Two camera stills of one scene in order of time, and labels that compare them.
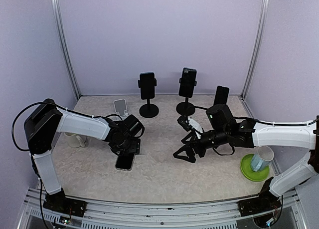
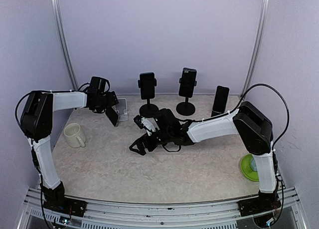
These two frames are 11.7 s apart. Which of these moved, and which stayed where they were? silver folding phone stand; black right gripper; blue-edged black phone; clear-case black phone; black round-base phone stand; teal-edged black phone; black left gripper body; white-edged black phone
Moved: black left gripper body; black right gripper; clear-case black phone
Stayed: blue-edged black phone; white-edged black phone; black round-base phone stand; teal-edged black phone; silver folding phone stand
